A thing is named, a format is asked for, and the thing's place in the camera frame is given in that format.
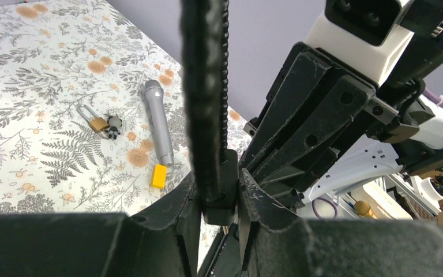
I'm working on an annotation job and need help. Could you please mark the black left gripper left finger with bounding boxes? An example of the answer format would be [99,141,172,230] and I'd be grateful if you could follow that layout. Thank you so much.
[0,175,201,276]

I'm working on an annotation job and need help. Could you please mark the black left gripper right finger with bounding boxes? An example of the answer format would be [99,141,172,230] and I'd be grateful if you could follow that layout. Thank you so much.
[238,169,443,276]

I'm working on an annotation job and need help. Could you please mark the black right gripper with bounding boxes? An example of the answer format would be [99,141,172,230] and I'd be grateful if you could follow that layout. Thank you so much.
[241,42,433,199]

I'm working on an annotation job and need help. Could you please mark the small brass padlock keys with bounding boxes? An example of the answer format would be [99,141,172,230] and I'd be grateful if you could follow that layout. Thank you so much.
[76,104,123,140]

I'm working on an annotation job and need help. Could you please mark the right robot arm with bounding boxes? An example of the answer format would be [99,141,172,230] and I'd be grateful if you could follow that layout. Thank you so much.
[241,1,443,203]

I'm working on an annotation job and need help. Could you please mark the grey marker yellow cap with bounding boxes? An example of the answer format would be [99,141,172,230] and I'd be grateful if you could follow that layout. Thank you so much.
[140,80,174,189]

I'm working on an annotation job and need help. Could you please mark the floral table cloth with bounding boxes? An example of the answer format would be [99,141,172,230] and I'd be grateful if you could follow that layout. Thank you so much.
[0,0,253,268]

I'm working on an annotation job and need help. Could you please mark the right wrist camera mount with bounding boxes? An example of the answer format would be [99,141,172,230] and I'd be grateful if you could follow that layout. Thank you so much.
[304,0,414,86]

